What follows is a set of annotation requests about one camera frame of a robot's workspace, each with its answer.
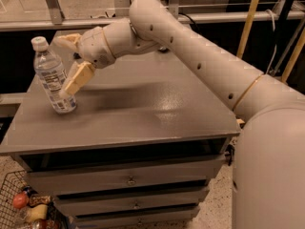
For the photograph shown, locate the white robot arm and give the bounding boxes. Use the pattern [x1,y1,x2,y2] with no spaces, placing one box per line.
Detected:
[55,0,305,229]

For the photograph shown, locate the black stand pole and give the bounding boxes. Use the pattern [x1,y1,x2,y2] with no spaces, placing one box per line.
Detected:
[269,0,294,75]

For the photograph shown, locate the clear plastic water bottle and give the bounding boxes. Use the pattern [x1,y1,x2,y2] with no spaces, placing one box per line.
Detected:
[31,36,76,114]

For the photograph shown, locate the black wire basket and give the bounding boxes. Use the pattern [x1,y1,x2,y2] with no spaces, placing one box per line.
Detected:
[0,171,68,229]

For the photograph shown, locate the black cable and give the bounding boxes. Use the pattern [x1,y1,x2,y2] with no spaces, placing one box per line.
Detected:
[178,12,201,33]

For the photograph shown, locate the orange round fruit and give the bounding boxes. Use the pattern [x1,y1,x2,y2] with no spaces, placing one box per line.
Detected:
[12,192,30,209]

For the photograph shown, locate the yellow wooden pole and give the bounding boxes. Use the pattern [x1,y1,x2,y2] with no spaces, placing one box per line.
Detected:
[236,0,259,58]

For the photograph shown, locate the middle grey drawer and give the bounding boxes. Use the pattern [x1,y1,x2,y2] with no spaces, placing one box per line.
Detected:
[55,186,209,217]

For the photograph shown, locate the bottom grey drawer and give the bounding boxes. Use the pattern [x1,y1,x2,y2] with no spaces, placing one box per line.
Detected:
[74,204,199,229]

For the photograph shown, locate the red brown jar in basket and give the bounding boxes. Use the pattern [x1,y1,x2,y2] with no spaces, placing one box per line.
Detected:
[30,219,61,229]

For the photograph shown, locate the pale yellow bottle in basket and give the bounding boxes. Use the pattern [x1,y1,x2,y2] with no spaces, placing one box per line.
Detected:
[19,204,48,222]

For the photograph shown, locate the top grey drawer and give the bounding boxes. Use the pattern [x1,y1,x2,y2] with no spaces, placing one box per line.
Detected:
[25,155,225,196]

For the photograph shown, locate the grey drawer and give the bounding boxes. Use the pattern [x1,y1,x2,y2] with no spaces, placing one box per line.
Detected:
[74,204,199,229]
[25,155,225,196]
[55,186,209,217]

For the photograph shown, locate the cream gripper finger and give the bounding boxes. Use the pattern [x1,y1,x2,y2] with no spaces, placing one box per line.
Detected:
[59,61,95,98]
[53,33,81,52]

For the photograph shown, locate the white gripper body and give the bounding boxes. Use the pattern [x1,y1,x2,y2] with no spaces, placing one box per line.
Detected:
[77,27,115,69]

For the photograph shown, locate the grey drawer cabinet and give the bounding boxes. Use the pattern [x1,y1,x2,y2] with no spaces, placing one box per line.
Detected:
[0,24,242,229]

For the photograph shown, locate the grey metal railing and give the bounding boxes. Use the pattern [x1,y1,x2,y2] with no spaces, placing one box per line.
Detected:
[0,0,305,32]

